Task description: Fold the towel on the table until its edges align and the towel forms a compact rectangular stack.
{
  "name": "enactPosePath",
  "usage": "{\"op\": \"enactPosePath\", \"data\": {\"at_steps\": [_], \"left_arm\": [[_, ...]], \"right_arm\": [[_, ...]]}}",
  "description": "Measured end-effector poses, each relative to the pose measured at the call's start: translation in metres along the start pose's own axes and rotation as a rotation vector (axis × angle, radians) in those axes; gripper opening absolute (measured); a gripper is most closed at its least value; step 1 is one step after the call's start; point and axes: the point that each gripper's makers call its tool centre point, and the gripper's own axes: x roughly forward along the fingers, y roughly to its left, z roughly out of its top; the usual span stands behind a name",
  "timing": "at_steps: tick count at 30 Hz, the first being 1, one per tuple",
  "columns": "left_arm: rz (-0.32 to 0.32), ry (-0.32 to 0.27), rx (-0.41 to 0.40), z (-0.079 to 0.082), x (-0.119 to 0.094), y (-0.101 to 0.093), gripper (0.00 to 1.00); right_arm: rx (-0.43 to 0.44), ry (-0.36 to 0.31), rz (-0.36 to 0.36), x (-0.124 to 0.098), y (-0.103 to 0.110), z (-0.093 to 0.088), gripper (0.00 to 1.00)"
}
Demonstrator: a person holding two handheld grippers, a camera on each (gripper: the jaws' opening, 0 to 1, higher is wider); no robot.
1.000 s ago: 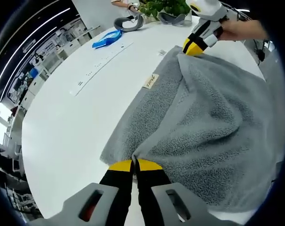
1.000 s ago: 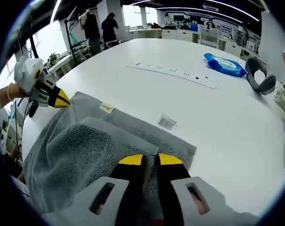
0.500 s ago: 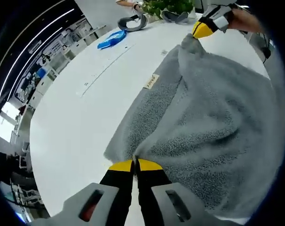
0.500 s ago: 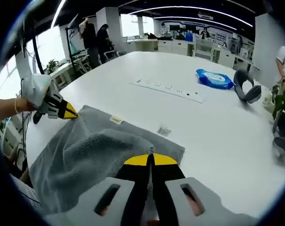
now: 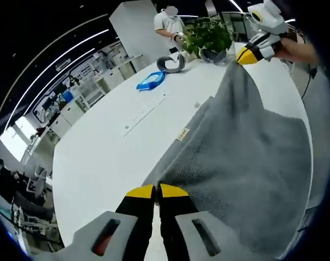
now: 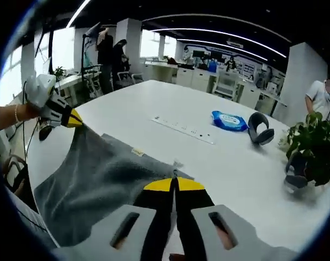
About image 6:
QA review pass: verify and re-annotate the white mesh chair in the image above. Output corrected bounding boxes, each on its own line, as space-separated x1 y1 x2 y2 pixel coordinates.
215 71 241 97

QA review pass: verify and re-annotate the person's left hand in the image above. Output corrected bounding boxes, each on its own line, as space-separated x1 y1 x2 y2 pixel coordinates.
17 103 45 119

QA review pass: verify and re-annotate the ceiling light strip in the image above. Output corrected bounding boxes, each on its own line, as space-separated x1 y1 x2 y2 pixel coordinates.
66 0 92 28

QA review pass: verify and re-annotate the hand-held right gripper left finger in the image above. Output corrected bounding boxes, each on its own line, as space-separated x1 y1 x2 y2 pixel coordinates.
58 177 176 261

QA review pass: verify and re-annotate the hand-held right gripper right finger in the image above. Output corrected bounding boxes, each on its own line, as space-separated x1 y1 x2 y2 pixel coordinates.
173 176 299 261

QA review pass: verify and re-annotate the white cabinet row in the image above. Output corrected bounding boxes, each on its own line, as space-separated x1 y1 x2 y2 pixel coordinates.
144 60 288 109

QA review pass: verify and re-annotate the green potted plant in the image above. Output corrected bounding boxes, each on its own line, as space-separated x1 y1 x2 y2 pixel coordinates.
286 111 330 187

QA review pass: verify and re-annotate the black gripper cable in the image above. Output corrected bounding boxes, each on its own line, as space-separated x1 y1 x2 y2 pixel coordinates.
22 80 43 161

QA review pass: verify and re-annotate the black tripod stand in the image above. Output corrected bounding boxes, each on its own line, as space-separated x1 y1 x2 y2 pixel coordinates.
82 23 103 96

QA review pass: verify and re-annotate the white power strip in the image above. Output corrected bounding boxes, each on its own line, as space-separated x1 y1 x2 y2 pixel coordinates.
150 115 217 145

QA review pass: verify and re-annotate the grey office chair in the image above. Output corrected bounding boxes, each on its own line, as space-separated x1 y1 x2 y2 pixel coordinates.
114 71 144 89

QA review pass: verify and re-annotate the blue wet wipes pack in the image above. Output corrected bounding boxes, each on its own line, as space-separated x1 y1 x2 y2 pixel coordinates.
210 110 249 133

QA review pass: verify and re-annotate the brown chair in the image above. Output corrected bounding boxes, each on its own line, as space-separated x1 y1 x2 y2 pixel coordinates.
3 154 28 191

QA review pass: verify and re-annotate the grey towel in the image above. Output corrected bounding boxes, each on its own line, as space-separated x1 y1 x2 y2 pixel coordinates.
33 123 195 247

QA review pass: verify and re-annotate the dark grey headset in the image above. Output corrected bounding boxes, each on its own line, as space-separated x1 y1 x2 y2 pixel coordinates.
247 111 275 146

